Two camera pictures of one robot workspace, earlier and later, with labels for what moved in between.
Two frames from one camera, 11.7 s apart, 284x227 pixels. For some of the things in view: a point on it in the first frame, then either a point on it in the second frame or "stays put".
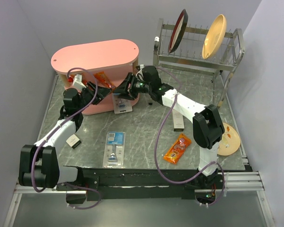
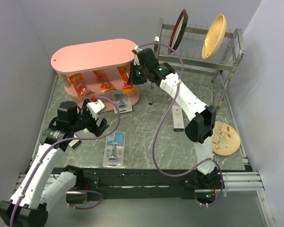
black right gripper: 122,88 -> 132,80
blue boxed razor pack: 114,152 stays put
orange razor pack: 177,149 -> 124,72
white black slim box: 178,122 stays put
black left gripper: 98,93 -> 96,129
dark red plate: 178,31 stays put
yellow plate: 214,37 stays put
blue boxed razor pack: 121,105 stays put
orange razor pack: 102,76 stays put
